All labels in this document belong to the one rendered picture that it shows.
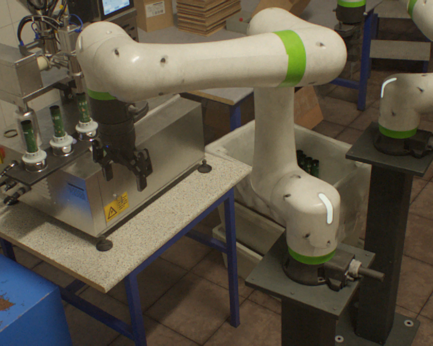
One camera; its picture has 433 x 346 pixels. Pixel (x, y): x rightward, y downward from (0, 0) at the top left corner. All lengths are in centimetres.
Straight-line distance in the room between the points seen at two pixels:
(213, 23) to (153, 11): 36
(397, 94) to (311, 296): 77
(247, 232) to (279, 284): 115
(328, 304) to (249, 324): 124
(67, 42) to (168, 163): 56
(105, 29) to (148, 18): 255
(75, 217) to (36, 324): 39
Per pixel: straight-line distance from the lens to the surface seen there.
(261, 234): 272
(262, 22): 146
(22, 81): 203
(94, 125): 211
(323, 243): 158
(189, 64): 116
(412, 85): 211
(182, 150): 228
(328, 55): 133
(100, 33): 122
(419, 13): 183
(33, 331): 225
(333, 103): 454
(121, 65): 111
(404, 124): 214
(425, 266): 318
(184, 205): 223
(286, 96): 153
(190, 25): 373
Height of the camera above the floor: 205
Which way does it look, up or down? 33 degrees down
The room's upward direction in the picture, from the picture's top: 4 degrees counter-clockwise
